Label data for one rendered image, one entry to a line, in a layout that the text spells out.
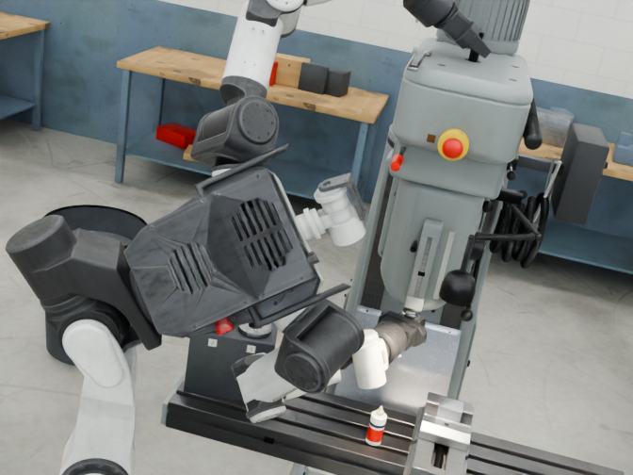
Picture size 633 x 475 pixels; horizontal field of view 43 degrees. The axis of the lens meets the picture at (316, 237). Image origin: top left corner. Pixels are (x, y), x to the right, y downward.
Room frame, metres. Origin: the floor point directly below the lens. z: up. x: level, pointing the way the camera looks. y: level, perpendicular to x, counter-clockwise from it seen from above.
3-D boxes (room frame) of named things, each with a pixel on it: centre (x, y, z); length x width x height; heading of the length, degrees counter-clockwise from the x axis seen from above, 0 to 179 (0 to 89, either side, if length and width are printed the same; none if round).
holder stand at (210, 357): (1.86, 0.17, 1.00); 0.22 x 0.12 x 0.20; 92
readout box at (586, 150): (2.03, -0.64, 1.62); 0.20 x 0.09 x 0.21; 172
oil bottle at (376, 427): (1.73, -0.24, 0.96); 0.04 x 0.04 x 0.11
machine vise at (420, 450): (1.73, -0.41, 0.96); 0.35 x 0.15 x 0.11; 170
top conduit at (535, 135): (1.79, -0.41, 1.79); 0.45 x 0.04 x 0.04; 172
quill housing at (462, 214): (1.78, -0.26, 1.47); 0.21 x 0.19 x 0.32; 82
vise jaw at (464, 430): (1.70, -0.40, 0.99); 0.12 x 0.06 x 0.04; 80
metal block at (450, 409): (1.76, -0.41, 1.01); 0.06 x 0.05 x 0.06; 80
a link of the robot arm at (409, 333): (1.70, -0.22, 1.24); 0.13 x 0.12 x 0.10; 64
